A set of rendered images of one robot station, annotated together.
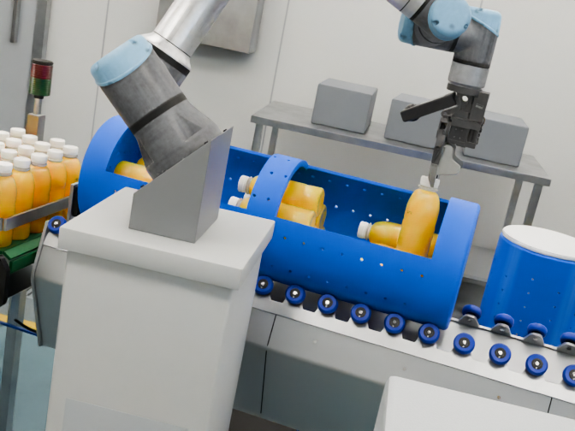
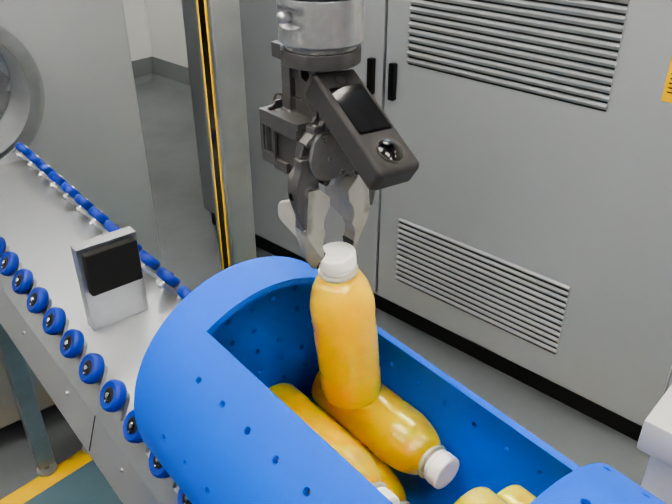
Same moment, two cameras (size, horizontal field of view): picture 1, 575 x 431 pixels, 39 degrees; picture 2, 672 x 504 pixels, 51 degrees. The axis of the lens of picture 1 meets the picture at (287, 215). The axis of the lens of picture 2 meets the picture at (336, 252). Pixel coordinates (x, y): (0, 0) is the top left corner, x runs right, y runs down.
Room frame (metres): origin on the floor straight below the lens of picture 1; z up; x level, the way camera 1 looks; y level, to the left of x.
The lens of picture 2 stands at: (2.15, 0.08, 1.64)
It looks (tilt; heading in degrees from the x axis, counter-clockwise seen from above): 31 degrees down; 216
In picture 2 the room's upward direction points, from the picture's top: straight up
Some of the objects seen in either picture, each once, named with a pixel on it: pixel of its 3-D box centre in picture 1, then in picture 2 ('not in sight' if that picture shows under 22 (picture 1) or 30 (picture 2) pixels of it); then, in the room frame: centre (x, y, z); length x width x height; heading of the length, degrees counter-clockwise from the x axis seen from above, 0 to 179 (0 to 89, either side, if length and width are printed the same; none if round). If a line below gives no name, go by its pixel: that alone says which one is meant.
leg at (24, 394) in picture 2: not in sight; (23, 390); (1.49, -1.48, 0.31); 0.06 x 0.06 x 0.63; 76
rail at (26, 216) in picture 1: (53, 207); not in sight; (1.94, 0.58, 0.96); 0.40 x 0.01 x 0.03; 166
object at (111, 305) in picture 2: not in sight; (113, 280); (1.59, -0.79, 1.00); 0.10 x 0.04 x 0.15; 166
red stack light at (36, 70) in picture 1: (41, 70); not in sight; (2.36, 0.79, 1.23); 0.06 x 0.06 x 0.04
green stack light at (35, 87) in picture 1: (39, 85); not in sight; (2.36, 0.79, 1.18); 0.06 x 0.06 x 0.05
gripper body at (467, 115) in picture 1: (461, 116); (316, 110); (1.66, -0.31, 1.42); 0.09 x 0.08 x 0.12; 76
